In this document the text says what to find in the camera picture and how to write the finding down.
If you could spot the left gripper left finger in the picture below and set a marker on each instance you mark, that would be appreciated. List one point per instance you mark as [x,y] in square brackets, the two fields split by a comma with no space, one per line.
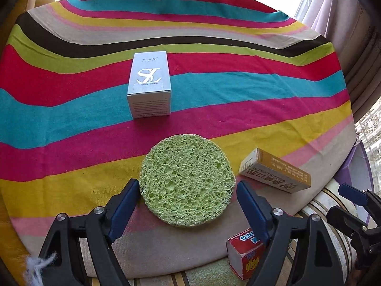
[100,227]

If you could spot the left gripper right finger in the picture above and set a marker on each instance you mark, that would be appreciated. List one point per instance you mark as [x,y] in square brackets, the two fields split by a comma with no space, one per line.
[316,263]

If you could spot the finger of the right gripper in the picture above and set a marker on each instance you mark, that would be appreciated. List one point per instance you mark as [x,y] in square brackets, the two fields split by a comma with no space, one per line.
[366,199]
[365,241]

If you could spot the purple cardboard box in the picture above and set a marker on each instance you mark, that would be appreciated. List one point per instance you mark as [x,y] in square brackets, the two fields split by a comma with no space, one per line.
[356,170]

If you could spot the striped sofa cushion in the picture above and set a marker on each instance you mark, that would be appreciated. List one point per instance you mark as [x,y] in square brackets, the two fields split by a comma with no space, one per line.
[219,272]

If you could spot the white fluff tuft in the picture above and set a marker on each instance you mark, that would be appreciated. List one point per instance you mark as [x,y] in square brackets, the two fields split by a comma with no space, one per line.
[34,268]

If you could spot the red white blue box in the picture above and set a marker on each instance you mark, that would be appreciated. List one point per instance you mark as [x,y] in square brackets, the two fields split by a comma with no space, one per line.
[244,251]

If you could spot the orange white flat box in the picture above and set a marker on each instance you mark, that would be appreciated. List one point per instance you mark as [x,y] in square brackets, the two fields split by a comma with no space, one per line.
[273,171]

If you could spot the green round sponge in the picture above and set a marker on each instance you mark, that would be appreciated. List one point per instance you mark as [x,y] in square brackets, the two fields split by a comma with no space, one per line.
[186,180]

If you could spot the striped colourful cloth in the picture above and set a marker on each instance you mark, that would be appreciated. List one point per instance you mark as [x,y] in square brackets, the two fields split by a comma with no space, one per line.
[242,75]

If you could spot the white SL box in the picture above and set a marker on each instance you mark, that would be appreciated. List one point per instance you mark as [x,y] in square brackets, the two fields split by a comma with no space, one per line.
[149,89]

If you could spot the beige pleated curtain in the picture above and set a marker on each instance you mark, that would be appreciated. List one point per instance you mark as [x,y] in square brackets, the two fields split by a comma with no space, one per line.
[349,27]

